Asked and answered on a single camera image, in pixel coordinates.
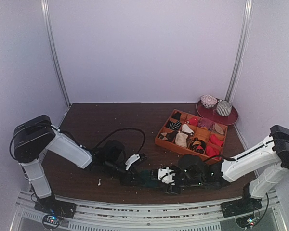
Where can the black rolled sock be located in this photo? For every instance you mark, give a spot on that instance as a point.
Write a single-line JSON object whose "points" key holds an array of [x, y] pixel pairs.
{"points": [[176, 115]]}

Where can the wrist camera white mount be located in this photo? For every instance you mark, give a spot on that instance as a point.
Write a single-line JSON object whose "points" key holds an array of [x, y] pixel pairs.
{"points": [[164, 175], [134, 159]]}

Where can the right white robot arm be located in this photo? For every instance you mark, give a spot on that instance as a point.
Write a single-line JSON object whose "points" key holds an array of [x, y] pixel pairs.
{"points": [[272, 152]]}

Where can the dark green patterned sock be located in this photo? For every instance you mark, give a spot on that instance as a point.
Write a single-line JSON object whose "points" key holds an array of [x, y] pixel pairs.
{"points": [[150, 178]]}

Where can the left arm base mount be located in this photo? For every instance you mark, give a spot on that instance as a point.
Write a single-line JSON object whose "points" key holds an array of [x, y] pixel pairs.
{"points": [[55, 213]]}

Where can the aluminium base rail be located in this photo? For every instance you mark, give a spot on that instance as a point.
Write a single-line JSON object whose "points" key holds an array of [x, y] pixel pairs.
{"points": [[201, 216]]}

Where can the argyle brown sock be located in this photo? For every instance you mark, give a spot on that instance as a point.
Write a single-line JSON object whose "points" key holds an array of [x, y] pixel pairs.
{"points": [[168, 136]]}

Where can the white dotted bowl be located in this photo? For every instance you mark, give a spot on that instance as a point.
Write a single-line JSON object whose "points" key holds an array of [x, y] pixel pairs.
{"points": [[208, 101]]}

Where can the left aluminium frame post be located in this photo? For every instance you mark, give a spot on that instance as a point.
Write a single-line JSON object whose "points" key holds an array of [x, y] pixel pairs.
{"points": [[54, 55]]}

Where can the red round plate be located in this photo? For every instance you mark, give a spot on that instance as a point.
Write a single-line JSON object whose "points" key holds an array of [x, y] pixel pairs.
{"points": [[211, 114]]}

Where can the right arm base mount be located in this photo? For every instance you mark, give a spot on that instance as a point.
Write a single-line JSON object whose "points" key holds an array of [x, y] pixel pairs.
{"points": [[246, 211]]}

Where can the black white striped sock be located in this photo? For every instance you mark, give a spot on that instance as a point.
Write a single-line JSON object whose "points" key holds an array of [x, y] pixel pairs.
{"points": [[173, 125]]}

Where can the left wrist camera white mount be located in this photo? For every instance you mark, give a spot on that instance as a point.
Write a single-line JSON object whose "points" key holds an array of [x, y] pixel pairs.
{"points": [[134, 159]]}

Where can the right aluminium frame post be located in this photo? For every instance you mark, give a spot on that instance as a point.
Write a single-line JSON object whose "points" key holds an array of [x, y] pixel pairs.
{"points": [[242, 45]]}

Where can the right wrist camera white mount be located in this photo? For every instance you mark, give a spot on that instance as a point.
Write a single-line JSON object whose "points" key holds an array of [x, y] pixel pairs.
{"points": [[164, 175]]}

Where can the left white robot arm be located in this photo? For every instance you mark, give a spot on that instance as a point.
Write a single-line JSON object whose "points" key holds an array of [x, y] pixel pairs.
{"points": [[38, 134]]}

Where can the black orange patterned sock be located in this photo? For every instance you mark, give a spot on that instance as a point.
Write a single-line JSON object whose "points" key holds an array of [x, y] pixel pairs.
{"points": [[197, 145]]}

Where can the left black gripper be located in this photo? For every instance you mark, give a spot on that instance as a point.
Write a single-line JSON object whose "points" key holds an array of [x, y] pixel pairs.
{"points": [[126, 181]]}

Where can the red white rolled sock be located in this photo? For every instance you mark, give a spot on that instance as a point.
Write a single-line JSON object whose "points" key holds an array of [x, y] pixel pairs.
{"points": [[192, 121]]}

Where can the cream rolled sock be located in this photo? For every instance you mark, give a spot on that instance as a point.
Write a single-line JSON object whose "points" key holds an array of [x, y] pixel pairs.
{"points": [[183, 135]]}

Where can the orange wooden divided tray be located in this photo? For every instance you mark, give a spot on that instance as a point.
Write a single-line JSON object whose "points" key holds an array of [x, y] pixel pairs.
{"points": [[198, 132]]}

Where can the aluminium frame post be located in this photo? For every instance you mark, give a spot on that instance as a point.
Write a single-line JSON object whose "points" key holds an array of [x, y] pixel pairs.
{"points": [[54, 55], [242, 45]]}

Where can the striped grey cup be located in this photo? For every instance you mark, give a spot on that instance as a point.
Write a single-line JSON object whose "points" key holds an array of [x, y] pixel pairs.
{"points": [[223, 108]]}

